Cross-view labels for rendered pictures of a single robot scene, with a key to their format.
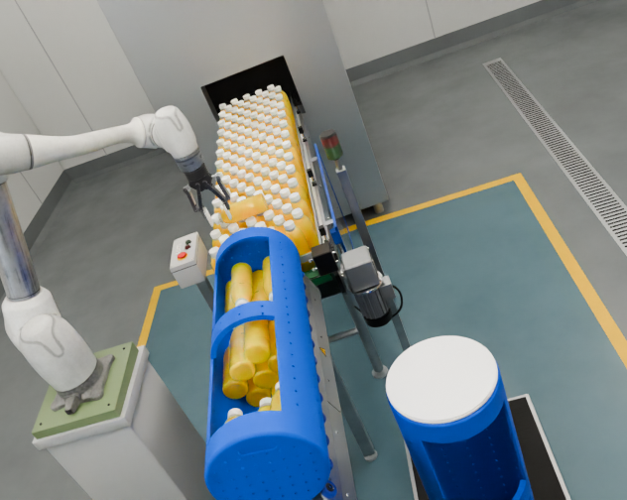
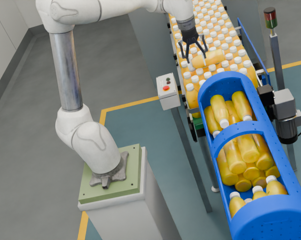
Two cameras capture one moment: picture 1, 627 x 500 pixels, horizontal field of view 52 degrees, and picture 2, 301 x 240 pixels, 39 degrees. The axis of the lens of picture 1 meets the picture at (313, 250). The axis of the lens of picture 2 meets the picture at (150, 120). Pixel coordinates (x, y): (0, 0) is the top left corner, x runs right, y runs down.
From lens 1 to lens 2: 0.53 m
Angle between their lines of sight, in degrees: 4
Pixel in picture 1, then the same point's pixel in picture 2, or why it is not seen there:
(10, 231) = (72, 64)
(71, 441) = (103, 207)
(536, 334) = not seen: outside the picture
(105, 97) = not seen: outside the picture
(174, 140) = (181, 7)
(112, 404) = (135, 184)
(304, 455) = not seen: outside the picture
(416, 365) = not seen: outside the picture
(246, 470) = (264, 233)
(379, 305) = (292, 129)
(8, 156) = (88, 11)
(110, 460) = (125, 221)
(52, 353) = (99, 148)
